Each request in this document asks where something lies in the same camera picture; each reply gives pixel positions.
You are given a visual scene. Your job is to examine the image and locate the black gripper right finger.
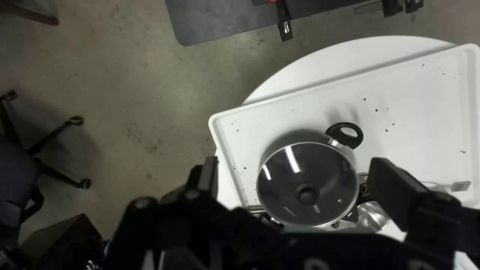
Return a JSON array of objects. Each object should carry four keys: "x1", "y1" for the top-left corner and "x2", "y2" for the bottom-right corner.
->
[{"x1": 368, "y1": 156, "x2": 464, "y2": 248}]

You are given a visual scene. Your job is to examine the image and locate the glass pot lid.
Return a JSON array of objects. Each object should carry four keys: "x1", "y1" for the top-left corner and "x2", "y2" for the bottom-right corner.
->
[{"x1": 256, "y1": 141, "x2": 361, "y2": 230}]

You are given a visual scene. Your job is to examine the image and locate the white plastic tray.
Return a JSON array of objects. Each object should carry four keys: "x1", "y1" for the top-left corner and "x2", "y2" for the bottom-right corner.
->
[{"x1": 208, "y1": 42, "x2": 480, "y2": 243}]

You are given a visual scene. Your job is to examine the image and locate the black strap with buckle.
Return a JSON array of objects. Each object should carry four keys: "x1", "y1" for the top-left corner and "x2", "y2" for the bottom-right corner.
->
[{"x1": 274, "y1": 0, "x2": 296, "y2": 44}]

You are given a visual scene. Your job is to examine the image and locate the brown cardboard box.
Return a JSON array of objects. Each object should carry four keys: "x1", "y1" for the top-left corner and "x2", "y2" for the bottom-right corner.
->
[{"x1": 19, "y1": 213, "x2": 109, "y2": 270}]

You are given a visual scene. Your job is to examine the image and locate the black pot with handles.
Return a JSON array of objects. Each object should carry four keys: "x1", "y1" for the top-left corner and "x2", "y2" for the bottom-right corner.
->
[{"x1": 259, "y1": 122, "x2": 367, "y2": 233}]

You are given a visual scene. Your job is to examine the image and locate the small steel spoon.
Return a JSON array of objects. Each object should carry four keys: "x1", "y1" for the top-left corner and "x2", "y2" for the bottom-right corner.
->
[{"x1": 428, "y1": 180, "x2": 473, "y2": 195}]

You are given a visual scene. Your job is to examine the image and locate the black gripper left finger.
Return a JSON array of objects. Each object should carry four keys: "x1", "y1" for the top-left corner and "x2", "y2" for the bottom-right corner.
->
[{"x1": 197, "y1": 155, "x2": 221, "y2": 201}]

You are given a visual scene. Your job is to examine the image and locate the black office chair base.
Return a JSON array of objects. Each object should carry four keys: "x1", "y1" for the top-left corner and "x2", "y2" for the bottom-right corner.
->
[{"x1": 0, "y1": 89, "x2": 94, "y2": 252}]

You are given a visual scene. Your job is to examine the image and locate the dark grey floor mat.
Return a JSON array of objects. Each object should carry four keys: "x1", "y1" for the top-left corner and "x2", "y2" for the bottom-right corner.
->
[{"x1": 164, "y1": 0, "x2": 383, "y2": 48}]

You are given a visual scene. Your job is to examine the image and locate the white round table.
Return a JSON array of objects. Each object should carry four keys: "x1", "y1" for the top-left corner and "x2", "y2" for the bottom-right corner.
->
[{"x1": 244, "y1": 35, "x2": 458, "y2": 105}]

